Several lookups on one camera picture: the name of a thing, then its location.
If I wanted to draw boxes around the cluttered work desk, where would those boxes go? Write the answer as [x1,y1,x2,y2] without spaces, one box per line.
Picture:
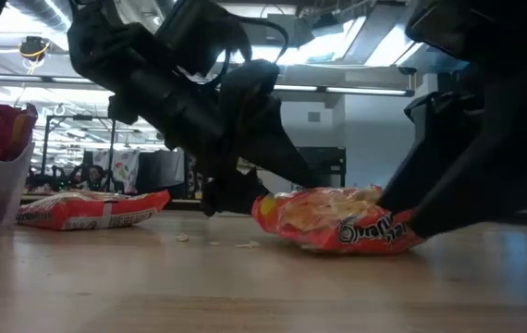
[20,159,186,204]

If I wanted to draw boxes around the black ceiling-hung device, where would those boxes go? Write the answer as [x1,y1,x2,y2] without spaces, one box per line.
[17,35,52,64]

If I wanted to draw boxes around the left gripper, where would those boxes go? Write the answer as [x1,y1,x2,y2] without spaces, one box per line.
[108,59,323,217]

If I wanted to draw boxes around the black metal stand frame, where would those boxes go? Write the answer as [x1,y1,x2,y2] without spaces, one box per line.
[41,113,117,191]

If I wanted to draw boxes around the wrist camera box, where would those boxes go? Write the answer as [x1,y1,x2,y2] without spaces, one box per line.
[404,90,482,154]
[154,0,249,78]

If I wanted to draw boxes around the red Maruchan ramen pack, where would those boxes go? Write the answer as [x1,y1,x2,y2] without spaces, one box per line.
[0,98,39,162]

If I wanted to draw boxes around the black draped cloth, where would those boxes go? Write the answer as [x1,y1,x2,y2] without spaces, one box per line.
[136,150,186,195]

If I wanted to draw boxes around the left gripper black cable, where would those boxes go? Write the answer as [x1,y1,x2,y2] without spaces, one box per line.
[216,12,291,92]

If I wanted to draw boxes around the orange Maruchan ramen pack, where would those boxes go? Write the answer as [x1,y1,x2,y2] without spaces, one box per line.
[16,188,172,232]
[251,184,425,256]

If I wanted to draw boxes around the white patterned cloth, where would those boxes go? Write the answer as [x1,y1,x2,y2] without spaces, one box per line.
[92,148,141,193]

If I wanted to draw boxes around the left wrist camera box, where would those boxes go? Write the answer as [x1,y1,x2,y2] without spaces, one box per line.
[154,0,249,78]

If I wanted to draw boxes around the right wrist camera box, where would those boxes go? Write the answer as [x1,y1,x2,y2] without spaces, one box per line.
[404,90,482,154]

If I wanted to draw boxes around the ceiling light strip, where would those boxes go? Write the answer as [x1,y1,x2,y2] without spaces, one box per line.
[272,83,412,97]
[0,73,107,92]

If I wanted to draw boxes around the silver ceiling duct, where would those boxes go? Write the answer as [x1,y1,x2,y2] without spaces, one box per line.
[6,0,80,33]

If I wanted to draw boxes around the person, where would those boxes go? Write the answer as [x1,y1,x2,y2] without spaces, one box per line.
[80,164,107,191]

